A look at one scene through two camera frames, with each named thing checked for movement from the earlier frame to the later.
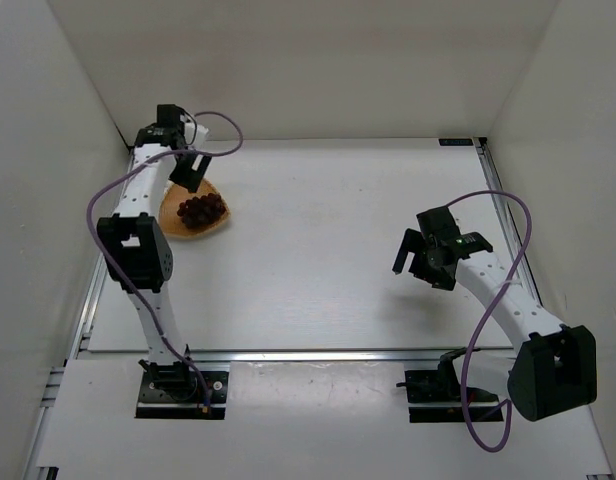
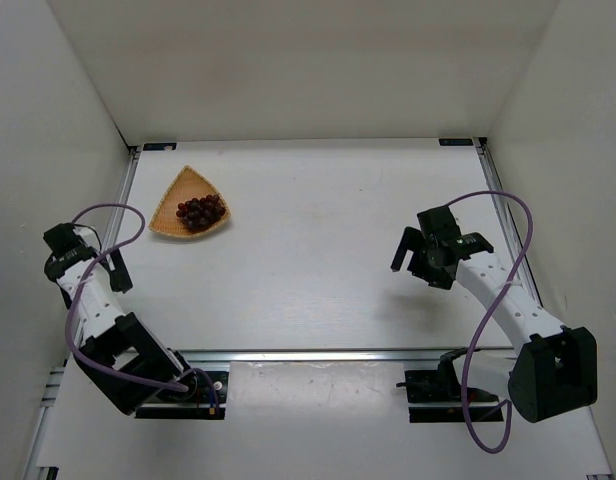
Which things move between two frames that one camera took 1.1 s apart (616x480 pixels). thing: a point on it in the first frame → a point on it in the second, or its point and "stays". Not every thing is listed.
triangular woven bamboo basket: (173, 224) stays
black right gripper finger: (413, 240) stays
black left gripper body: (189, 161) → (117, 273)
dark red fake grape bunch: (201, 212) stays
